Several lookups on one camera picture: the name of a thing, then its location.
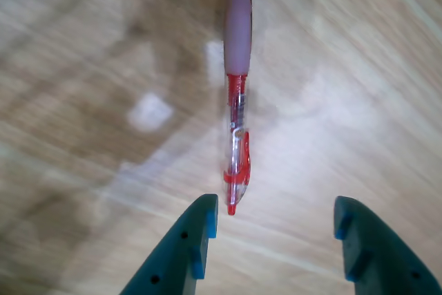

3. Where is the red retractable pen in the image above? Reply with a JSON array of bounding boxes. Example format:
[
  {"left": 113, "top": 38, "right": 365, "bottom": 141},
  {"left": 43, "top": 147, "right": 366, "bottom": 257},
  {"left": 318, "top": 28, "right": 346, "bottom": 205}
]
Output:
[{"left": 220, "top": 0, "right": 256, "bottom": 216}]

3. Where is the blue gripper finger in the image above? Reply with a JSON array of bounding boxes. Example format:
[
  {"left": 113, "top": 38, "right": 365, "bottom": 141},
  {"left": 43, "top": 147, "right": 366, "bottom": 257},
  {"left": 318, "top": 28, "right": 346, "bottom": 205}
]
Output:
[
  {"left": 333, "top": 195, "right": 442, "bottom": 295},
  {"left": 119, "top": 193, "right": 219, "bottom": 295}
]

